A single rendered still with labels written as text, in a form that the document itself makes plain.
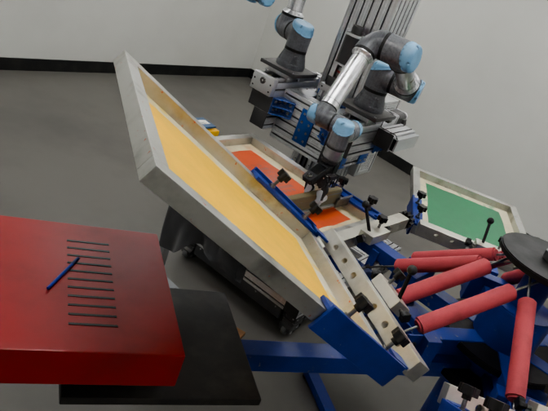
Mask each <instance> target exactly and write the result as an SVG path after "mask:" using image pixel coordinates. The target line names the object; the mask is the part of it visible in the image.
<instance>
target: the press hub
mask: <svg viewBox="0 0 548 411"><path fill-rule="evenodd" d="M500 247H501V249H502V252H503V254H504V255H505V256H506V257H507V258H508V259H509V260H510V261H511V262H512V263H513V264H514V265H515V266H516V267H517V268H518V269H519V270H521V271H522V272H524V273H525V274H524V276H523V278H522V279H521V281H520V282H519V284H518V285H517V287H516V289H517V288H519V287H521V286H524V285H527V284H528V278H529V277H531V278H532V282H531V283H533V282H534V281H538V282H539V283H538V284H535V285H532V286H531V289H530V295H529V297H530V298H533V299H534V300H535V301H536V302H537V309H536V316H535V324H534V331H533V344H532V351H531V357H532V356H533V354H535V355H536V356H538V357H539V358H541V359H542V360H544V361H545V362H546V363H547V364H548V347H539V346H540V344H541V342H542V341H543V339H544V338H545V336H546V335H547V334H548V309H547V308H546V307H545V306H544V305H543V304H544V302H545V301H546V299H547V298H548V241H544V240H542V239H540V238H537V237H535V236H530V235H528V234H523V233H519V232H509V233H507V234H505V235H503V237H502V238H501V240H500ZM527 291H528V288H525V289H522V290H519V291H517V298H516V300H514V301H512V302H509V303H506V304H503V305H501V306H499V307H495V308H493V309H490V310H487V311H486V312H481V313H479V314H478V315H477V317H476V318H475V320H474V322H472V321H471V320H469V319H468V318H466V319H464V320H460V321H458V322H455V323H452V324H451V325H446V326H444V327H449V328H461V329H475V330H476V332H477V333H478V335H479V336H480V337H481V338H482V339H483V340H484V341H485V343H482V342H459V343H458V345H457V348H458V349H459V350H460V351H461V352H462V353H463V354H464V355H465V357H466V358H467V359H468V360H469V361H470V362H471V363H472V365H471V367H470V368H469V369H446V368H444V369H442V371H441V373H442V375H443V377H440V378H439V379H438V381H437V383H436V384H435V386H434V387H433V389H432V391H431V393H430V395H429V396H428V397H427V399H426V401H425V403H424V404H423V406H422V407H421V409H420V410H419V411H438V408H439V406H440V403H438V402H437V400H438V397H439V395H440V391H441V389H442V386H443V384H444V382H448V383H450V384H452V385H454V386H456V387H458V386H459V383H460V382H464V383H466V384H469V385H471V386H473V387H476V388H478V389H480V390H481V392H480V394H479V396H481V397H484V393H483V388H482V383H481V377H482V375H483V374H484V373H486V374H487V375H488V376H490V377H491V374H492V375H494V376H496V377H497V378H499V377H500V375H501V374H502V369H501V366H500V361H499V357H498V354H497V352H498V351H499V352H501V353H503V354H505V355H507V356H510V352H511V345H512V339H513V333H514V327H515V316H516V310H517V303H518V300H519V298H522V297H527ZM546 385H548V375H547V374H545V373H544V372H542V371H541V370H540V369H539V368H537V367H536V366H534V365H533V364H531V363H530V366H529V373H528V386H527V388H528V389H534V390H544V389H545V386H546Z"/></svg>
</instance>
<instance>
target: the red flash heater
mask: <svg viewBox="0 0 548 411"><path fill-rule="evenodd" d="M76 257H79V258H80V259H79V260H78V261H77V262H76V263H75V264H74V265H73V266H72V267H71V268H70V269H69V270H68V271H67V272H66V273H65V274H64V275H63V276H62V277H61V278H60V279H59V280H58V281H57V282H56V283H55V284H54V285H53V286H52V287H51V288H50V289H47V286H48V285H49V284H50V283H51V282H52V281H53V280H54V279H55V278H56V277H57V276H58V275H59V274H60V273H61V272H62V271H63V270H64V269H65V268H66V267H67V266H68V265H69V264H70V263H71V262H72V261H73V260H74V259H75V258H76ZM184 358H185V353H184V349H183V343H182V339H181V336H180V332H179V326H178V321H177V318H176V315H175V308H174V304H173V301H172V297H171V293H170V287H169V283H168V280H167V275H166V270H165V265H164V262H163V258H162V255H161V248H160V245H159V240H158V237H157V234H152V233H146V232H133V231H126V230H119V229H112V228H99V227H92V226H85V225H78V224H71V223H58V222H51V221H45V220H37V219H25V218H17V217H11V216H4V215H0V383H25V384H73V385H121V386H168V387H173V386H175V384H176V381H177V379H178V376H179V372H180V370H181V367H182V364H183V361H184Z"/></svg>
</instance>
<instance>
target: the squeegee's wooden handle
mask: <svg viewBox="0 0 548 411"><path fill-rule="evenodd" d="M319 190H320V189H319ZM319 190H315V191H310V192H303V193H299V194H294V195H291V196H287V197H288V198H289V199H290V200H291V201H292V202H293V203H294V204H295V205H296V206H297V207H298V208H299V209H300V210H308V209H310V208H311V207H310V206H309V204H310V203H311V202H312V201H314V200H315V199H316V192H317V191H319ZM341 191H342V189H341V188H340V187H339V186H335V187H334V188H331V187H330V188H329V191H328V193H327V195H326V196H327V200H326V201H324V202H323V203H321V204H320V206H325V205H328V204H332V203H333V204H335V202H336V200H337V198H339V195H340V193H341Z"/></svg>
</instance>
